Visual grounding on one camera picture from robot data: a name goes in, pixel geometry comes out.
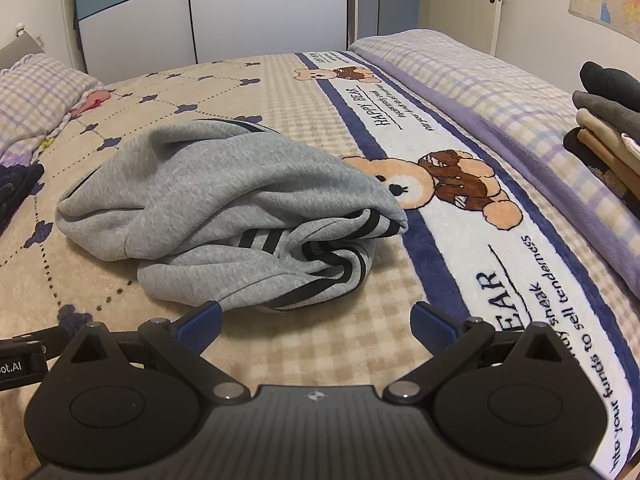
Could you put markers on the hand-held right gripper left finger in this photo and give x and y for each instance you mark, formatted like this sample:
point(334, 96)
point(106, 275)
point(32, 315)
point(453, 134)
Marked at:
point(200, 327)

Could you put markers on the printed bear blanket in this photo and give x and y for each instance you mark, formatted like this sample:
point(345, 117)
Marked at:
point(325, 340)

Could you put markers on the pink cloth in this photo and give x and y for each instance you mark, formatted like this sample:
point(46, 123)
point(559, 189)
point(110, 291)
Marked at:
point(92, 102)

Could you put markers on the blue-grey door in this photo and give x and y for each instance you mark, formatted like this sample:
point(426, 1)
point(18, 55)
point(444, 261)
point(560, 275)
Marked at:
point(400, 0)

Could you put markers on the white and teal wardrobe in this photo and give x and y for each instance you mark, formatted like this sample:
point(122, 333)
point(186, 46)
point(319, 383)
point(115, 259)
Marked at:
point(250, 10)

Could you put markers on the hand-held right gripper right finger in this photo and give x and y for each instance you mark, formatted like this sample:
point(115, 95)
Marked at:
point(430, 327)

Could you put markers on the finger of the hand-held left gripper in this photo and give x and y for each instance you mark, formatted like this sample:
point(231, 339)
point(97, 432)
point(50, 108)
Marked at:
point(40, 335)

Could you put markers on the grey black-striped garment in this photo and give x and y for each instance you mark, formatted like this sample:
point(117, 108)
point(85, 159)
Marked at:
point(200, 185)

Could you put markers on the white door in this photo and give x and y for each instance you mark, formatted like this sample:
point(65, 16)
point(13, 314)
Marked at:
point(460, 10)

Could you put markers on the grey headboard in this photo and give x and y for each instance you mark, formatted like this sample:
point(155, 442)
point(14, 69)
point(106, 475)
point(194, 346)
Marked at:
point(20, 52)

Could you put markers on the purple plaid quilt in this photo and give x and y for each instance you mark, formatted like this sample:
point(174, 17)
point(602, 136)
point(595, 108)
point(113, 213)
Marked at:
point(475, 85)

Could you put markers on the dark navy clothing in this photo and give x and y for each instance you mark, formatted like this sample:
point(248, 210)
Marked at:
point(15, 185)

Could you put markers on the purple plaid pillow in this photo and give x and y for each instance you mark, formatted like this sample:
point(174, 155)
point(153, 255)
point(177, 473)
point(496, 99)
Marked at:
point(35, 95)

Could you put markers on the stack of folded clothes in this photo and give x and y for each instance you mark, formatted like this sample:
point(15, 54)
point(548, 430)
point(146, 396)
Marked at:
point(600, 110)

